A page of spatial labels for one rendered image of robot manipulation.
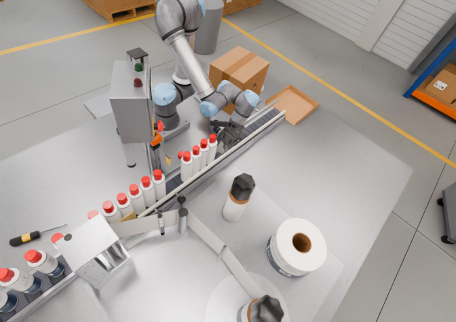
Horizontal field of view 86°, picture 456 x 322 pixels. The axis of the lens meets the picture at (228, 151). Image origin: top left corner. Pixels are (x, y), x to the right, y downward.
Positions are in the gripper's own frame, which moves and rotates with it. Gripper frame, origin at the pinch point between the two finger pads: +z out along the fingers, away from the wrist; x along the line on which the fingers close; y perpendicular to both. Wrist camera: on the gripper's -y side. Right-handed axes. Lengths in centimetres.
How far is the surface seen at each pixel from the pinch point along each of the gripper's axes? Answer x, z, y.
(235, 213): -18.6, 5.3, 31.1
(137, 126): -54, -18, -1
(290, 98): 77, -32, -4
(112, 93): -62, -26, -5
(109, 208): -55, 15, 2
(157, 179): -36.6, 7.1, 1.8
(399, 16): 382, -183, -23
